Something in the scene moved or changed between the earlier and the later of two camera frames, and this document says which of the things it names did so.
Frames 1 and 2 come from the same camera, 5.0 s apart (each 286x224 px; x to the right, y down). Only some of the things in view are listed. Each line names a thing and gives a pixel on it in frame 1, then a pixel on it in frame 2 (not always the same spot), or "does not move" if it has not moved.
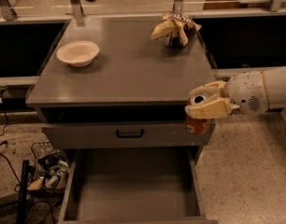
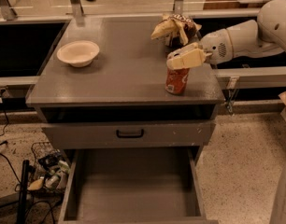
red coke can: (197, 126) to (177, 80)
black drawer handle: (130, 135) does not move
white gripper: (245, 92) to (214, 46)
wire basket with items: (50, 171) does not move
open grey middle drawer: (136, 186) does not move
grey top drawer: (123, 134) does not move
